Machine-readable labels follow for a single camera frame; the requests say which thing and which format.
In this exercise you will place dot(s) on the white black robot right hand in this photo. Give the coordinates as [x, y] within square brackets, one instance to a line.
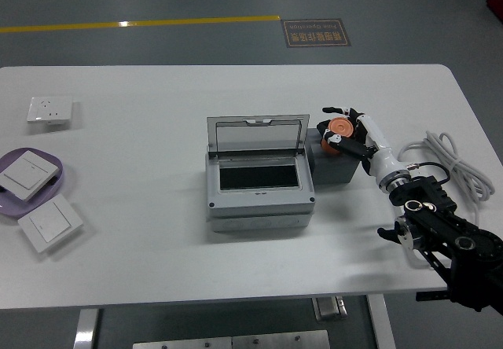
[383, 158]

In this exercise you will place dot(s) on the orange cylinder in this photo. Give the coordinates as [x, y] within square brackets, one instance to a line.
[340, 127]

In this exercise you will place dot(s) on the grey junction box clear lid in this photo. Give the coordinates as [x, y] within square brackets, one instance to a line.
[259, 207]

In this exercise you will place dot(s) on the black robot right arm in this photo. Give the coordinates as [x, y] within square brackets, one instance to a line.
[444, 223]

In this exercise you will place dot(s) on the grey cube with round hole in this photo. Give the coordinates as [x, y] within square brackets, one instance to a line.
[334, 170]

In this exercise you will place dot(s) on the brown floor sign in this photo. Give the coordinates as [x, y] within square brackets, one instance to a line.
[316, 32]

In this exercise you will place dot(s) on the black table control panel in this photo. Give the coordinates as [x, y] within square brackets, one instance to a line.
[430, 296]

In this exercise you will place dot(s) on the white table leg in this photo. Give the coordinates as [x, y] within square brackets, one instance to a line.
[86, 329]
[381, 325]

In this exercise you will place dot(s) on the purple tray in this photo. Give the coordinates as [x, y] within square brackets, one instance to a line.
[9, 209]

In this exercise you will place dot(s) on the grey metal table bracket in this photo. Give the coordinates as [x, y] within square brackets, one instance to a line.
[329, 309]

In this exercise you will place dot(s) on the grey metal base plate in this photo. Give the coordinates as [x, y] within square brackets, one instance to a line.
[236, 342]

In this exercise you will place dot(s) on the white wall socket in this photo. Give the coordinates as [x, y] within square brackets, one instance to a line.
[49, 109]

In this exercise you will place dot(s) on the white wall switch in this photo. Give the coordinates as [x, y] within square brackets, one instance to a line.
[49, 223]
[25, 174]

